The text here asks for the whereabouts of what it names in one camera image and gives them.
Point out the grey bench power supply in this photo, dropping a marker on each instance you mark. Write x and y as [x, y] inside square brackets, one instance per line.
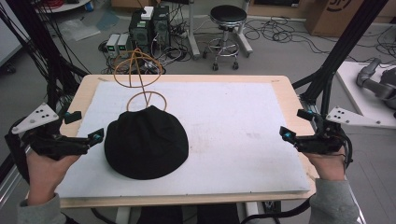
[123, 44]
[112, 45]

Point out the black metal frame strut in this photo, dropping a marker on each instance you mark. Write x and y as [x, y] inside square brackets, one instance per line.
[37, 40]
[345, 43]

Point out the person's left hand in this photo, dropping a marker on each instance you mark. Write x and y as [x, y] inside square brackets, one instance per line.
[46, 175]

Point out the black round stool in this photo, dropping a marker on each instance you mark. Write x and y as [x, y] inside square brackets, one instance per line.
[228, 15]

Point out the black hat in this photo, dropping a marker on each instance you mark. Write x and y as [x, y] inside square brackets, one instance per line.
[146, 143]

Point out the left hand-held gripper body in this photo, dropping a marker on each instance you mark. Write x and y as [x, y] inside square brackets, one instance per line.
[46, 144]

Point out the white foam board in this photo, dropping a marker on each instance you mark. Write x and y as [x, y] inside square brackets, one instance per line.
[224, 140]

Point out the black computer tower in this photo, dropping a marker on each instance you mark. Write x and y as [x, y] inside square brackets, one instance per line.
[140, 34]
[161, 26]

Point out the grey metal table leg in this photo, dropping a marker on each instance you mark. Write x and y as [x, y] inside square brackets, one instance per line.
[193, 34]
[244, 42]

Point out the brown cardboard box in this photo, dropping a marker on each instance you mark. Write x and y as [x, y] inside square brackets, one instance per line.
[336, 15]

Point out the person's right hand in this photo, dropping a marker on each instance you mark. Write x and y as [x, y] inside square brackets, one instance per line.
[327, 166]

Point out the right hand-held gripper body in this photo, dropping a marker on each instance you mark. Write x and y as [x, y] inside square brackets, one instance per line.
[323, 140]

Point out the white box device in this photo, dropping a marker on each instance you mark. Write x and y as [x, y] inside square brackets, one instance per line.
[147, 13]

